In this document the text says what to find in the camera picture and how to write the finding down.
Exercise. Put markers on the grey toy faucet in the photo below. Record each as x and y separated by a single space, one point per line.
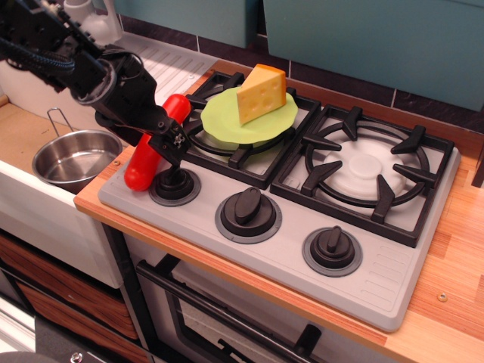
105 29

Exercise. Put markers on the right black stove knob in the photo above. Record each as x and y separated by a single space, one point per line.
332 252

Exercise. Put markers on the left black burner grate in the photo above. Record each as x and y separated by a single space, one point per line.
254 164

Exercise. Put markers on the black stove knob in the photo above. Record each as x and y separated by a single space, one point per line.
175 187
332 252
248 217

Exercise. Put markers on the wooden drawer fronts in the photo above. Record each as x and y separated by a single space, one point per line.
72 300

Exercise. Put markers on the right black burner grate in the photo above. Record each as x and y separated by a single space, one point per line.
402 219

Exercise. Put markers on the red toy sausage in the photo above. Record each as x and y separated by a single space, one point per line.
142 167

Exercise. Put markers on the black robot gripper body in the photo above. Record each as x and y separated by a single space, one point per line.
126 94

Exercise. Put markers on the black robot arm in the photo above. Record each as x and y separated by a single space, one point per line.
40 37

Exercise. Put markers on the white toy sink unit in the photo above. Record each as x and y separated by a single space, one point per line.
38 213

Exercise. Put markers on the middle black stove knob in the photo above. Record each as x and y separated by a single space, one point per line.
248 217

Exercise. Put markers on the left black stove knob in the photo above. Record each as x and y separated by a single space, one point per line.
175 187

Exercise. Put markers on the small steel pot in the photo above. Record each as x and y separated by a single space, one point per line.
73 160

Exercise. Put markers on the grey toy stove top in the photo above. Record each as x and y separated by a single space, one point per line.
378 292

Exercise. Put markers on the white right burner disc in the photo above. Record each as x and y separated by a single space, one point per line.
362 161

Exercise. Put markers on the black burner grate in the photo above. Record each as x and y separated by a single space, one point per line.
254 164
402 219

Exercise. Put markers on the yellow toy cheese wedge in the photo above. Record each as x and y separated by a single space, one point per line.
263 91

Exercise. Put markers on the teal wall cabinet left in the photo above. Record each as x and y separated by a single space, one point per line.
230 22

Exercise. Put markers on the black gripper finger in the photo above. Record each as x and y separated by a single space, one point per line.
170 141
130 136

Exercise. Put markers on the light green plastic plate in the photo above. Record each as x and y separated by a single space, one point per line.
220 119

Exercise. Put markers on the oven door with black handle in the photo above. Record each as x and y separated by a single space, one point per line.
218 333

